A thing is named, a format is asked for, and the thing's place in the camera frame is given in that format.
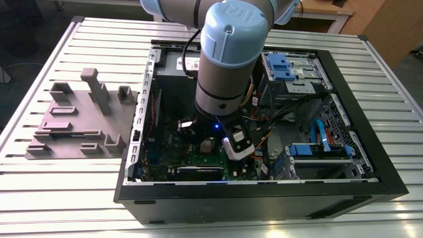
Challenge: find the brown wooden cabinet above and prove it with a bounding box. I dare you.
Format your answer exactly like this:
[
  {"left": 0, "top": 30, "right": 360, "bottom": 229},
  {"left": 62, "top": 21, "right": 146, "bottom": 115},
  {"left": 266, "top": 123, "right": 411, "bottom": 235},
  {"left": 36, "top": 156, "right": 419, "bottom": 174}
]
[{"left": 340, "top": 0, "right": 423, "bottom": 69}]

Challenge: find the silver square CPU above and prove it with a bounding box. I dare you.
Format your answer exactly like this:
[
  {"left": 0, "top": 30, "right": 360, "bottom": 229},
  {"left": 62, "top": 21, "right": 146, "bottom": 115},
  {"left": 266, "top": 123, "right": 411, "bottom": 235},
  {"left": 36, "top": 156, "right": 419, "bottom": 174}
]
[{"left": 200, "top": 139, "right": 214, "bottom": 154}]

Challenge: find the wooden desk white frame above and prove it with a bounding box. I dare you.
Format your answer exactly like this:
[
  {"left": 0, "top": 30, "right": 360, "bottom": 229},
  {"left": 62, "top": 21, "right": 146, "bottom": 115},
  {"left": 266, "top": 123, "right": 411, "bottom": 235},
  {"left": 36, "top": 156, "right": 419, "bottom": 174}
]
[{"left": 289, "top": 0, "right": 356, "bottom": 35}]

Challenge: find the grey plastic parts rack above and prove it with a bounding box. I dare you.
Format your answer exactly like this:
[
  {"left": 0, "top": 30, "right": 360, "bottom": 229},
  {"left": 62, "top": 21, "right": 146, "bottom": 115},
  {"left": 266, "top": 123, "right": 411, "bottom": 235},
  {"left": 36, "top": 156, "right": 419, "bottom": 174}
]
[{"left": 24, "top": 68, "right": 140, "bottom": 161}]

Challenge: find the blue flat data wire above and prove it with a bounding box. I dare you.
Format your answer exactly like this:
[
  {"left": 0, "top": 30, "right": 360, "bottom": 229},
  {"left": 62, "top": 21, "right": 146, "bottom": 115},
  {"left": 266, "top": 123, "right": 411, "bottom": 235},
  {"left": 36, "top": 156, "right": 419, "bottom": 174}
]
[{"left": 310, "top": 119, "right": 333, "bottom": 152}]

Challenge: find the CPU socket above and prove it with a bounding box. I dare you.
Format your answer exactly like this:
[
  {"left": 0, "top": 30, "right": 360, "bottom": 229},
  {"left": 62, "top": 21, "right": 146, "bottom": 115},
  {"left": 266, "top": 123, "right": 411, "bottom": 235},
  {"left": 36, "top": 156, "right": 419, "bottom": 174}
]
[{"left": 197, "top": 137, "right": 217, "bottom": 157}]

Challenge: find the black cable bundle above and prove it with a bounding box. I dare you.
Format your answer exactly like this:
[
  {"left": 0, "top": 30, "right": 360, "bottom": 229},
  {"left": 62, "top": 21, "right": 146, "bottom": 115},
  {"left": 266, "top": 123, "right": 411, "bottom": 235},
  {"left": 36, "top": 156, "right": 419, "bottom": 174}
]
[{"left": 264, "top": 93, "right": 331, "bottom": 124}]

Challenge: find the green motherboard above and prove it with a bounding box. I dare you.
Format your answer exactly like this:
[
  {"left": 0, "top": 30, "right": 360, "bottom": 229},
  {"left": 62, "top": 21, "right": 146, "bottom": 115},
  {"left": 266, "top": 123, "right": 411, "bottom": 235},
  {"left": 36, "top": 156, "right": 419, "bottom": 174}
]
[{"left": 141, "top": 115, "right": 261, "bottom": 181}]

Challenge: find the grey power supply unit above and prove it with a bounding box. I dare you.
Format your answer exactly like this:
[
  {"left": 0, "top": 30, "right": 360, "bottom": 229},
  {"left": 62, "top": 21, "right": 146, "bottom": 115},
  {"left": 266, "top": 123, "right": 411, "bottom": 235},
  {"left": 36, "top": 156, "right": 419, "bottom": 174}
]
[{"left": 154, "top": 51, "right": 202, "bottom": 117}]

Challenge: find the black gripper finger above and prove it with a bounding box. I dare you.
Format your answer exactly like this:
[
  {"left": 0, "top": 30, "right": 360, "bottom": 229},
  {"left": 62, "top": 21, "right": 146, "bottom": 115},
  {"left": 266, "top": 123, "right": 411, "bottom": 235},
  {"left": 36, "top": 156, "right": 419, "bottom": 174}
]
[{"left": 177, "top": 118, "right": 198, "bottom": 136}]

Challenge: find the black graphics card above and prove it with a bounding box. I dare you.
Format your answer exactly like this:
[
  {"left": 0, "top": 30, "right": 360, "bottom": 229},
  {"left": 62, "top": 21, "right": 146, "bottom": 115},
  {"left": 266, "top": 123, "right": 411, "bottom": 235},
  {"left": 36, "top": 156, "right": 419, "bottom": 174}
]
[{"left": 166, "top": 165, "right": 225, "bottom": 181}]

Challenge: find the metal disk bay cage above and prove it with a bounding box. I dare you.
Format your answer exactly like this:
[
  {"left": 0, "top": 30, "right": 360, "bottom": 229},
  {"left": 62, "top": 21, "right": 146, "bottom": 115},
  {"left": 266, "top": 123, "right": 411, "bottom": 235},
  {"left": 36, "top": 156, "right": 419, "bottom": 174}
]
[{"left": 277, "top": 142, "right": 379, "bottom": 180}]

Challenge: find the blue plastic drive carrier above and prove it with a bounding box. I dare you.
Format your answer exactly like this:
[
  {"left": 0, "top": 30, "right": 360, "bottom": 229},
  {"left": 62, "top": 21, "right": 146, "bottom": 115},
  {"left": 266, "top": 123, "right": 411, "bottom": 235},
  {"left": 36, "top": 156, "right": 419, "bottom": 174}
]
[{"left": 268, "top": 53, "right": 297, "bottom": 82}]

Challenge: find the metal drive cage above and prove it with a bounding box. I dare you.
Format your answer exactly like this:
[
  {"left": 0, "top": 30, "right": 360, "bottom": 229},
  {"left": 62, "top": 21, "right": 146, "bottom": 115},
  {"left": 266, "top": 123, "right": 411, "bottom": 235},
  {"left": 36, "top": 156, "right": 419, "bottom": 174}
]
[{"left": 257, "top": 51, "right": 333, "bottom": 108}]

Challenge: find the hard disk in blue carrier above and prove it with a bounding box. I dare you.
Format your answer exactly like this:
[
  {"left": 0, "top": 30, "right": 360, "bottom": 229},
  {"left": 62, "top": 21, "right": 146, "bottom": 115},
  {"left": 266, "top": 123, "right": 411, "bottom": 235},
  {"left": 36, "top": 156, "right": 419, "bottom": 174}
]
[{"left": 285, "top": 144, "right": 353, "bottom": 160}]

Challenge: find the black open PC case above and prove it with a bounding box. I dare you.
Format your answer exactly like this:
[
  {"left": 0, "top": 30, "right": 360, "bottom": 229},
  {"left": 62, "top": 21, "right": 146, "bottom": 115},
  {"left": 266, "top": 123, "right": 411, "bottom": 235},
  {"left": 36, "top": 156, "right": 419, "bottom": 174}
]
[{"left": 113, "top": 39, "right": 411, "bottom": 225}]

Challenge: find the black camera cable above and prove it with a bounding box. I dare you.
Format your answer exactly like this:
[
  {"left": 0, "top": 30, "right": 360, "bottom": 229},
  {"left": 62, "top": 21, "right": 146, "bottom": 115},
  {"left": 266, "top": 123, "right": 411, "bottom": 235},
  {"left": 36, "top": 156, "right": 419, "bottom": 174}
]
[{"left": 182, "top": 29, "right": 202, "bottom": 80}]

